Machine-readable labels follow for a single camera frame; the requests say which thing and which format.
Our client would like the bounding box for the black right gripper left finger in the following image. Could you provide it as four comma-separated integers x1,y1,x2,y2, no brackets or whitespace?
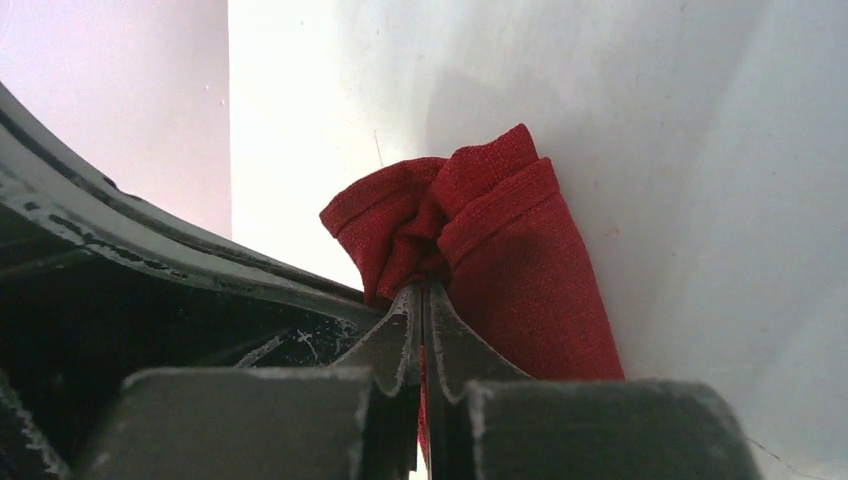
74,286,422,479

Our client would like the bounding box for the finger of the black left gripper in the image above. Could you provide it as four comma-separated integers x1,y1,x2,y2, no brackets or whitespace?
1,90,380,479

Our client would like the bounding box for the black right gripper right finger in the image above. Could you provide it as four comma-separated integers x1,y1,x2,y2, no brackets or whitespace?
422,283,761,479

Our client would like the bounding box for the red cloth napkin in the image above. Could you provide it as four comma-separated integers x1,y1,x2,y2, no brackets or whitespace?
319,123,626,458

